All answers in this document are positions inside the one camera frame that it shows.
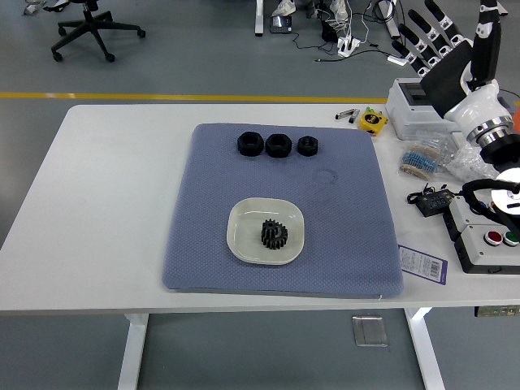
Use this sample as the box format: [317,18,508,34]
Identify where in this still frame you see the roll of blue resistors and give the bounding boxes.
[399,141,442,180]

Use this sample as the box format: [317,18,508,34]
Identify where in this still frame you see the white table leg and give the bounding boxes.
[404,307,447,390]
[117,313,150,390]

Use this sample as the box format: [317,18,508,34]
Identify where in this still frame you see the purple-edged label card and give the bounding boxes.
[397,245,449,284]

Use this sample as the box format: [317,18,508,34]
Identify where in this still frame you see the white square plate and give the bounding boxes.
[226,197,306,266]

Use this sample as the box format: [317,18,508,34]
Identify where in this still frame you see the blue-grey quilted mat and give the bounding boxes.
[162,122,405,301]

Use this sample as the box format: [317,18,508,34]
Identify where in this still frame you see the black device with screen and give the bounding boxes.
[269,15,294,35]

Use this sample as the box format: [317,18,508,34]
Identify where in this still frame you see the black office chair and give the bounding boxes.
[42,0,147,63]

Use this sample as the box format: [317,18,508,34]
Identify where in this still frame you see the white desk leg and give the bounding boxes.
[254,0,265,37]

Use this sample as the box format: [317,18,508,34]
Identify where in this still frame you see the clear floor outlet cover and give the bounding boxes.
[351,315,388,348]

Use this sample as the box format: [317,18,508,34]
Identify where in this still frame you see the large black hex nut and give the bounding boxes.
[265,132,293,158]
[236,130,265,158]

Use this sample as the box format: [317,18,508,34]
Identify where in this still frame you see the plastic bag of white parts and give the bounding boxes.
[444,137,501,184]

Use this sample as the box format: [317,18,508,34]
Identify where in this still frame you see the grey desk foot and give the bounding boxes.
[381,0,403,41]

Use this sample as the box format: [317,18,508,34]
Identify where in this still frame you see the black power brick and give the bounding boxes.
[321,19,341,42]

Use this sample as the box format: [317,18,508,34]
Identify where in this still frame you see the red-green push-button box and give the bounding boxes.
[453,224,520,274]

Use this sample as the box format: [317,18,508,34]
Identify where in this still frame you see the small black wired module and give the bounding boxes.
[407,184,456,216]

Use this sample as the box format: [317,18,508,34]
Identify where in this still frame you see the yellow tape measure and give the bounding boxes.
[357,111,390,137]

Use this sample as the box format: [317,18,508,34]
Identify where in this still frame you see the white power strip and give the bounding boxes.
[337,35,362,58]

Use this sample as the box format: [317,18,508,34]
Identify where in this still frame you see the large black gear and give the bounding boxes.
[262,224,289,252]

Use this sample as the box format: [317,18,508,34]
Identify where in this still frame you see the grey electrical enclosure box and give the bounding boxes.
[384,76,468,141]

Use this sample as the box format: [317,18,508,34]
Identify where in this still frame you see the person's white shoe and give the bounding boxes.
[329,0,349,21]
[271,0,297,17]

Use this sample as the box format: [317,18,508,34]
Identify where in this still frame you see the small black hex nut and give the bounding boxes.
[297,136,320,156]

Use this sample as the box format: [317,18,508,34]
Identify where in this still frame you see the green circuit strip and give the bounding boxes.
[474,305,520,319]

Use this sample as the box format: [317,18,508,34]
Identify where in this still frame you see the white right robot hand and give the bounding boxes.
[391,0,512,133]

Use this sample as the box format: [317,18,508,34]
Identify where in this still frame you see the silver metal bracket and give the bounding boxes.
[22,0,48,16]

